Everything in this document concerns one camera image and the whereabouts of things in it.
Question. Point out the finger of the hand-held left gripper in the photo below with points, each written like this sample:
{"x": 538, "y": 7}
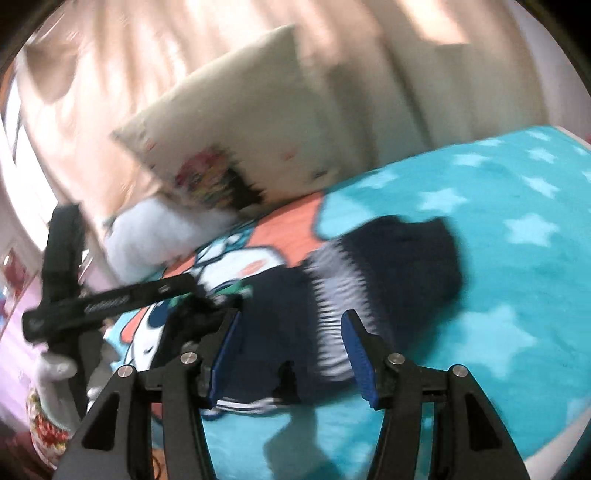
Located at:
{"x": 194, "y": 318}

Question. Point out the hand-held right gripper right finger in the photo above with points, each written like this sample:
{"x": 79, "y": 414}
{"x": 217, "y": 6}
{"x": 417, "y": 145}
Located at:
{"x": 362, "y": 364}

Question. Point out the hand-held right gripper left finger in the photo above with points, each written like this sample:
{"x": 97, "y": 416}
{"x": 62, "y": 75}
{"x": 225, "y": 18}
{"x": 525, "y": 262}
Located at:
{"x": 226, "y": 360}

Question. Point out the person's left hand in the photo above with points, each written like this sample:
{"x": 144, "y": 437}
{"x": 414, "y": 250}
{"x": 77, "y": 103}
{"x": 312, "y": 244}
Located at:
{"x": 57, "y": 368}

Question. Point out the cartoon print bed sheet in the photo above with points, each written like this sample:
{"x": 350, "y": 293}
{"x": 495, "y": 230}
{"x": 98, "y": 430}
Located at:
{"x": 231, "y": 263}

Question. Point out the white fluffy cushion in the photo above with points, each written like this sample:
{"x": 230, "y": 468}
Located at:
{"x": 138, "y": 240}

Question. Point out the teal star print blanket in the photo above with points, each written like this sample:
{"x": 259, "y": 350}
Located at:
{"x": 508, "y": 300}

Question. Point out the white printed pillow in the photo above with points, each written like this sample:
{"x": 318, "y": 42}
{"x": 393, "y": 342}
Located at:
{"x": 258, "y": 115}

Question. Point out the beige patterned curtain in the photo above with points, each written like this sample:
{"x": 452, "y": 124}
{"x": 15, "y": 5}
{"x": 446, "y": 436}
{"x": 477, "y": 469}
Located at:
{"x": 138, "y": 69}

